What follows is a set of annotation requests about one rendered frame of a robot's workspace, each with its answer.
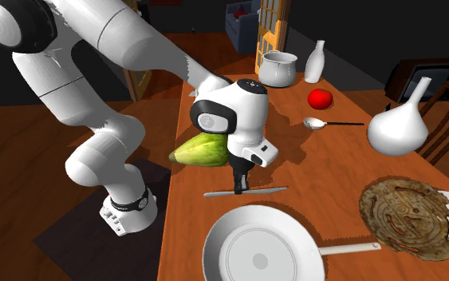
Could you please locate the brown patterned flat plate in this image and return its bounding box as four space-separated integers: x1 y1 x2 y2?
358 178 449 262

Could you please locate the red tomato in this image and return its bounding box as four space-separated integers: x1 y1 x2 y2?
307 88 334 110

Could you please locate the yellow wooden glazed door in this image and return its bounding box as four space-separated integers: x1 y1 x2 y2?
254 0 290 75

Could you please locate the silver spoon with black handle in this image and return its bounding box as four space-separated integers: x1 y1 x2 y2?
302 117 365 131

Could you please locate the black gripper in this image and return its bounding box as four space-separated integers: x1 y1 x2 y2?
229 155 256 196

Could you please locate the white cooking pot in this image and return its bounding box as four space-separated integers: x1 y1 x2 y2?
258 49 299 89

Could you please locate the dark robot stand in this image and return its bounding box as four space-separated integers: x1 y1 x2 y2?
32 156 172 281

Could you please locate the green star fruit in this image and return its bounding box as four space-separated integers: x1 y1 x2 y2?
168 133 230 168

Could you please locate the old dark television set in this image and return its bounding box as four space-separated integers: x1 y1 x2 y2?
384 57 449 104

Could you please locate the dark blue armchair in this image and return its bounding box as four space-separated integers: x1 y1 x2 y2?
224 0 263 54

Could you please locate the white round-bellied vase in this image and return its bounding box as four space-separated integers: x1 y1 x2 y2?
367 76 433 157

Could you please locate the grey table knife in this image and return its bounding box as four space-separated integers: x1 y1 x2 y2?
203 186 289 198

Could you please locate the white frying pan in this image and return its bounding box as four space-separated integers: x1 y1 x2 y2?
202 204 383 281

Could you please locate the white slim bottle vase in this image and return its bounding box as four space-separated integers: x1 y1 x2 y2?
304 40 326 85

